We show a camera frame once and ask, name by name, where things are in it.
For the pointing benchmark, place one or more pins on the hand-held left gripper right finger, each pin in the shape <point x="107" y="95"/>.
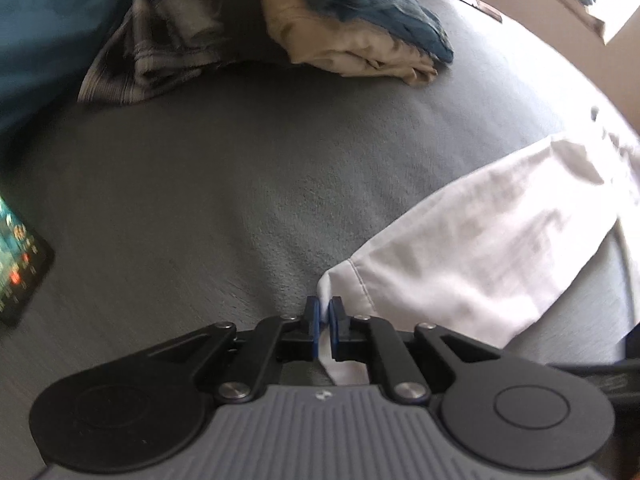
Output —
<point x="335" y="322"/>

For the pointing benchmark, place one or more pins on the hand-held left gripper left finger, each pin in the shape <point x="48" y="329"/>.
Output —
<point x="313" y="322"/>

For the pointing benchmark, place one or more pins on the white shirt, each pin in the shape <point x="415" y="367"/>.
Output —
<point x="475" y="245"/>

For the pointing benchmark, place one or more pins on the grey bed blanket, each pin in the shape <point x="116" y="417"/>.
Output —
<point x="200" y="185"/>

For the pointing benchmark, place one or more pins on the folded beige cloth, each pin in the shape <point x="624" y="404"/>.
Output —
<point x="340" y="50"/>

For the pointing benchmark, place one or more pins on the black smartphone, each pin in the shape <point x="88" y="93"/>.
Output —
<point x="20" y="265"/>

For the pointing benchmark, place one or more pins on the grey plaid shirt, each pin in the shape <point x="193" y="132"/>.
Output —
<point x="150" y="45"/>

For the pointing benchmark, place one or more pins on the dark flat object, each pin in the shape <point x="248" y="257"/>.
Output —
<point x="472" y="4"/>

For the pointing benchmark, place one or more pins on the cardboard box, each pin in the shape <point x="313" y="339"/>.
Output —
<point x="575" y="10"/>

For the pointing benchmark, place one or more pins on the blue pillow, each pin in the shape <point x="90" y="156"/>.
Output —
<point x="45" y="35"/>

